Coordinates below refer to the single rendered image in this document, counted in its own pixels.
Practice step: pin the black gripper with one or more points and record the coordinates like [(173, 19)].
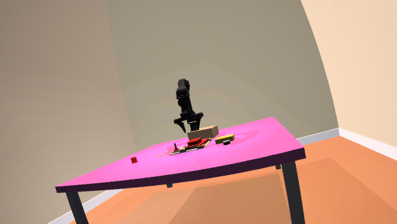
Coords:
[(181, 124)]

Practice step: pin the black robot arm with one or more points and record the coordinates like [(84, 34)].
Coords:
[(182, 93)]

